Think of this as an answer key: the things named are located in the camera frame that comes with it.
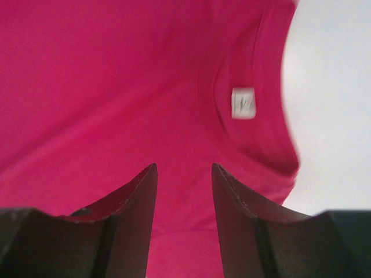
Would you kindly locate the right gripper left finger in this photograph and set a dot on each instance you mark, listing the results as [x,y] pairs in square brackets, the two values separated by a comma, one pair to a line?
[108,238]

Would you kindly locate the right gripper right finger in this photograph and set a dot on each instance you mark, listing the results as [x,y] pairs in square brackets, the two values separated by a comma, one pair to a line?
[259,238]

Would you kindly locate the pink t shirt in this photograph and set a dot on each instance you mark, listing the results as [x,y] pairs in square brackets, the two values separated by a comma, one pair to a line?
[92,92]

